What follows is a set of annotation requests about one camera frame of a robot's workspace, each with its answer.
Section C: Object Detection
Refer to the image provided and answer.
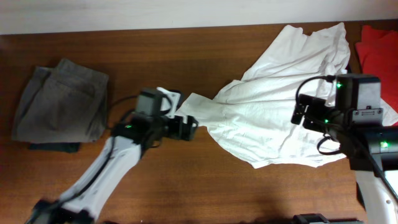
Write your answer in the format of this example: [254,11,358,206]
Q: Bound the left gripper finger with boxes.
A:
[186,116,198,141]
[169,90,183,109]

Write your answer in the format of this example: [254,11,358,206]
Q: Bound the white polo shirt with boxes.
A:
[174,22,398,169]

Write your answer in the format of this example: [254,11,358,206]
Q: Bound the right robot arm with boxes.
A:
[291,73,397,223]

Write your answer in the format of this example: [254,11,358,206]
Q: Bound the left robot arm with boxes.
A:
[26,87,198,224]

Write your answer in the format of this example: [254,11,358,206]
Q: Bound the red garment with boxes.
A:
[355,26,397,126]

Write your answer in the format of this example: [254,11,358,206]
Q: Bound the folded grey trousers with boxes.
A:
[12,58,109,144]

